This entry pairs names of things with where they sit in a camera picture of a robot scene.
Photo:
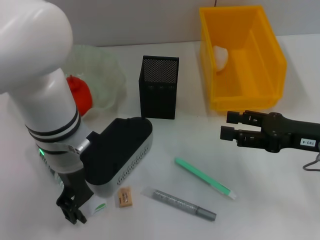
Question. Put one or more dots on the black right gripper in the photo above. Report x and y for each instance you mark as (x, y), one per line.
(295, 135)

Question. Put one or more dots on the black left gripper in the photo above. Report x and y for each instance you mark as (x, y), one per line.
(75, 185)

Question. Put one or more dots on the green label water bottle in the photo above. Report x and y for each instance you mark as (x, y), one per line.
(98, 207)

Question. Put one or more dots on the green pen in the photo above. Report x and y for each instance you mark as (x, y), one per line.
(200, 175)

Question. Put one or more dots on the white paper ball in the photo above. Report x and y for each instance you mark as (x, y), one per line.
(221, 58)

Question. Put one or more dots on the red knitted orange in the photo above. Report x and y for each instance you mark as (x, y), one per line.
(82, 97)

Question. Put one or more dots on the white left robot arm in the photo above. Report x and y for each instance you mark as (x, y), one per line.
(32, 75)

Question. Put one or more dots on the tan eraser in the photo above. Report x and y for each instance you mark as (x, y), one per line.
(125, 197)

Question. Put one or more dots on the black mesh pen holder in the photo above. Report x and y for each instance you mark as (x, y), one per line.
(157, 100)

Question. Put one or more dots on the translucent wavy fruit plate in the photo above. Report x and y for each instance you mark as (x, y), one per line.
(105, 70)

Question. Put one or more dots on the yellow plastic bin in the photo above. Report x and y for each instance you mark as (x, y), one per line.
(250, 75)

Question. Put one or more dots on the silver glitter marker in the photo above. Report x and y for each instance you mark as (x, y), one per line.
(175, 201)

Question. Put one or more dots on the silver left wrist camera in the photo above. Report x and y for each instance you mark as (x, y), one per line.
(120, 150)

